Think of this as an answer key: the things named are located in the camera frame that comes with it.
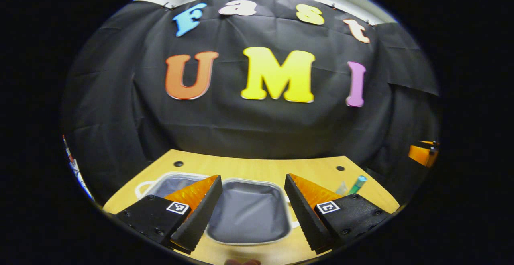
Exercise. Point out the computer monitor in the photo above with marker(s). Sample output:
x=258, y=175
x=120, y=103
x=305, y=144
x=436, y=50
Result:
x=75, y=168

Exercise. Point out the black backdrop cloth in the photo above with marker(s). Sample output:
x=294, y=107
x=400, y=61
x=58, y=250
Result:
x=257, y=128

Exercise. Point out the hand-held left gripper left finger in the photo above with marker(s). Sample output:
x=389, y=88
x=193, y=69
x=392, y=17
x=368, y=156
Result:
x=202, y=217

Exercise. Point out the pale translucent tube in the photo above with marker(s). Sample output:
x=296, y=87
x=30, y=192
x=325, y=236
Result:
x=341, y=188

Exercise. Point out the teal tube with blue cap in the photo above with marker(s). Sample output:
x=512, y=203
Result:
x=356, y=184

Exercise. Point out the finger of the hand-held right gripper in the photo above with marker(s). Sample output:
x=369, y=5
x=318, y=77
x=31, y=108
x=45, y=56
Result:
x=419, y=154

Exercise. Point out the white suitcase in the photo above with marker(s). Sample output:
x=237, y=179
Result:
x=249, y=213

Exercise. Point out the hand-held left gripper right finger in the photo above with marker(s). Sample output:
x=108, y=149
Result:
x=307, y=217

